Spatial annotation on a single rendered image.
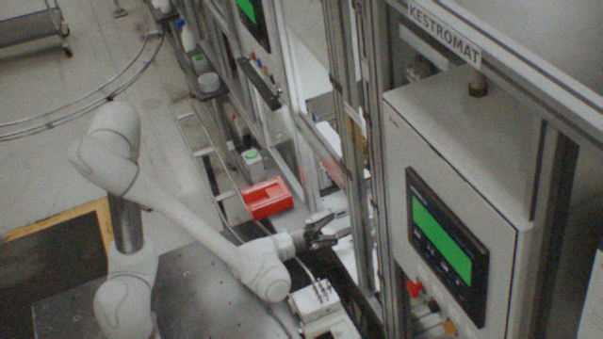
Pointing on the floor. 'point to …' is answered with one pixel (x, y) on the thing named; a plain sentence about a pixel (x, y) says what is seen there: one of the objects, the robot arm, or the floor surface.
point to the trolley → (35, 27)
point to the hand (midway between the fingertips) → (349, 220)
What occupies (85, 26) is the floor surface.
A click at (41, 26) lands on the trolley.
